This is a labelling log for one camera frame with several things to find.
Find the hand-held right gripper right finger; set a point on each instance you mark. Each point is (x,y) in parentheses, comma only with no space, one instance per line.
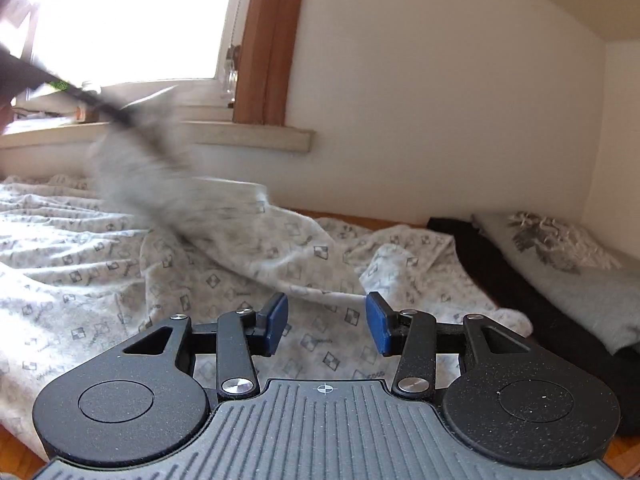
(377,325)

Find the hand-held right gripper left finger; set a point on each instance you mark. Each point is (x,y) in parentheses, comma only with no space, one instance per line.
(277,322)

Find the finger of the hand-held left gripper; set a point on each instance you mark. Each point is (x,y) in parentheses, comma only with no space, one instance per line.
(130,122)

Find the white patterned pajama shirt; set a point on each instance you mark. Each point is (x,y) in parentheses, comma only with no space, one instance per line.
(150,270)

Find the white framed window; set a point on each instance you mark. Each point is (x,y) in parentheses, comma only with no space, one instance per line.
(135,15)

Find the white window latch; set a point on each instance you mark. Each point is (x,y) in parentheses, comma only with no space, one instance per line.
(232,75)

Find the black folded garment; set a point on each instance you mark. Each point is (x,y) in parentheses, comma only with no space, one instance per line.
(540,320)

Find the grey printed sweatshirt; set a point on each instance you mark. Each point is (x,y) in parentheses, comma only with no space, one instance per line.
(590,285)

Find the wooden window frame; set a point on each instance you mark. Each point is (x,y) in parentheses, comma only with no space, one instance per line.
(270,40)

